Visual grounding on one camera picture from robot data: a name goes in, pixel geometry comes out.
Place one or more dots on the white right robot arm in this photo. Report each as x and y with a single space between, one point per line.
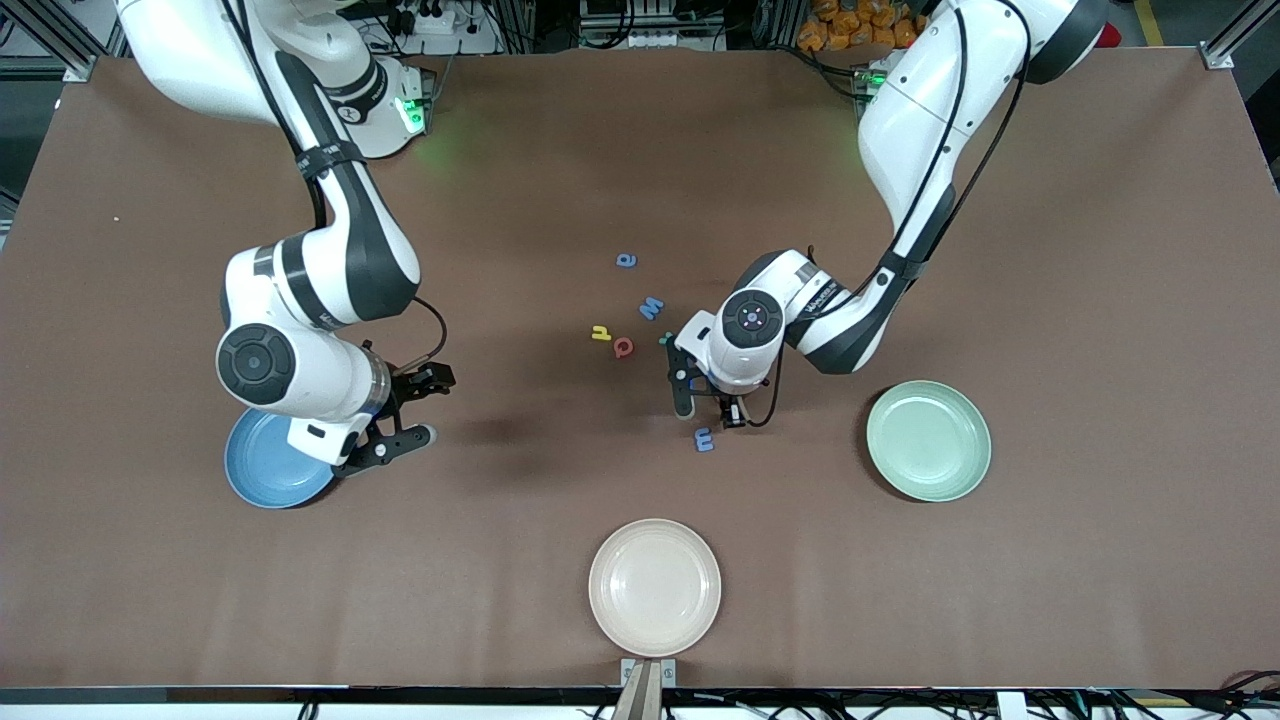
175 50

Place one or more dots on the white power strip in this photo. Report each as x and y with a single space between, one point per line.
655 40
470 40

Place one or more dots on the grey metal bracket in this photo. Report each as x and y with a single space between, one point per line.
669 668

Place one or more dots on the red foam letter Q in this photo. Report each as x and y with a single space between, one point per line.
623 347

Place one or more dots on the green round plate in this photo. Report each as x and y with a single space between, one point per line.
930 442

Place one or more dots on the blue foam letter m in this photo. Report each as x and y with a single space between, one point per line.
704 439

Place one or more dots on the aluminium frame post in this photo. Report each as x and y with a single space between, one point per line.
80 68
1218 57

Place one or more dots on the blue foam letter W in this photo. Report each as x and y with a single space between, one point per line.
651 308

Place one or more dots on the red bag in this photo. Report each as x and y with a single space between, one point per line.
1108 35

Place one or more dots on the aluminium profile beam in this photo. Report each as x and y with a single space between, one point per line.
645 700

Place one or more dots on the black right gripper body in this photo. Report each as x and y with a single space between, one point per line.
408 384

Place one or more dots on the orange mesh bag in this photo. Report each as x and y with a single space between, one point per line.
840 25

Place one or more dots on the beige round plate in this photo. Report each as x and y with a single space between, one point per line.
655 588

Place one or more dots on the blue round plate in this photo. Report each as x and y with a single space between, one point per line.
265 475

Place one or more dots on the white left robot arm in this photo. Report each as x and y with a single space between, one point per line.
910 130

